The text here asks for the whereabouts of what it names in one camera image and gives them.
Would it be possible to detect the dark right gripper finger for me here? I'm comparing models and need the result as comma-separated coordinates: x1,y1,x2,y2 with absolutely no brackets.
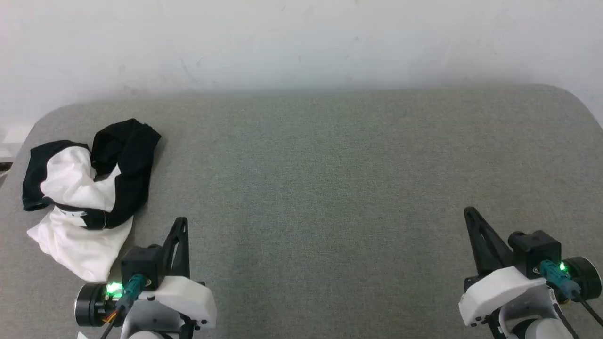
464,206,515,277

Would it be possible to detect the black right cable teal plug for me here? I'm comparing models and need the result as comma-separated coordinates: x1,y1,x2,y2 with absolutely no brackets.
538,260,603,326

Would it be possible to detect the grey-green fabric sofa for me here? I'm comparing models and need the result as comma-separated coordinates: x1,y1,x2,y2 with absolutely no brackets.
0,85,603,339

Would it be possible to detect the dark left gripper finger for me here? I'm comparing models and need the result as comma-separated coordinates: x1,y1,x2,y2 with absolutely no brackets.
162,217,191,279

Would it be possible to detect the black and white shirt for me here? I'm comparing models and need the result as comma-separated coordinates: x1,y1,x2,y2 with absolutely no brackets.
22,119,162,283

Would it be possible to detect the white wall box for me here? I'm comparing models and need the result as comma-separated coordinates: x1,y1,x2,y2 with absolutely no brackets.
2,123,34,145

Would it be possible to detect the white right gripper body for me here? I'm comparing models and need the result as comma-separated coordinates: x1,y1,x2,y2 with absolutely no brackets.
459,266,551,328

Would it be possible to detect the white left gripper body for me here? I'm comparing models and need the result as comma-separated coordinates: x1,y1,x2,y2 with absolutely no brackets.
140,275,218,339

